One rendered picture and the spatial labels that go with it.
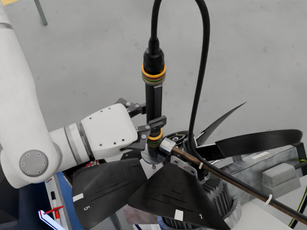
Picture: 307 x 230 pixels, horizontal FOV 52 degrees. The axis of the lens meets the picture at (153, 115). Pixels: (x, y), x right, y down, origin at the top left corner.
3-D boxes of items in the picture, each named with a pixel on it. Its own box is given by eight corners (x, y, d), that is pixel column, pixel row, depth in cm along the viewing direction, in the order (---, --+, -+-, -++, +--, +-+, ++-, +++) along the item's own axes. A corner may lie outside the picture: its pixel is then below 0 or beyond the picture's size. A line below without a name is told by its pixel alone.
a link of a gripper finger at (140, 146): (106, 141, 66) (123, 122, 68) (135, 161, 63) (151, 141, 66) (105, 138, 65) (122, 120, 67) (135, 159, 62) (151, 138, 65)
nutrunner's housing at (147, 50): (163, 154, 88) (170, 35, 49) (156, 165, 87) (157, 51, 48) (151, 148, 89) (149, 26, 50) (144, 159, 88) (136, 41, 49)
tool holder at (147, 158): (177, 152, 86) (180, 136, 78) (164, 173, 83) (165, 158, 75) (149, 137, 89) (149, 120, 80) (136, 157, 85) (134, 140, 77)
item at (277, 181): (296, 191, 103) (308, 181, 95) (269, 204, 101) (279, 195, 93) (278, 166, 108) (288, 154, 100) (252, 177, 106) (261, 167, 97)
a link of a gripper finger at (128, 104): (125, 108, 71) (152, 98, 72) (130, 119, 69) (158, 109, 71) (124, 100, 68) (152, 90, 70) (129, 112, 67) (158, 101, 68)
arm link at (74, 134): (70, 136, 70) (82, 132, 71) (81, 170, 66) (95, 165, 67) (60, 117, 63) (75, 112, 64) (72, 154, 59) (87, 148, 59)
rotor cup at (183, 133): (197, 159, 108) (187, 124, 105) (216, 171, 94) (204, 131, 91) (159, 175, 105) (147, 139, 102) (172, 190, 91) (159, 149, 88)
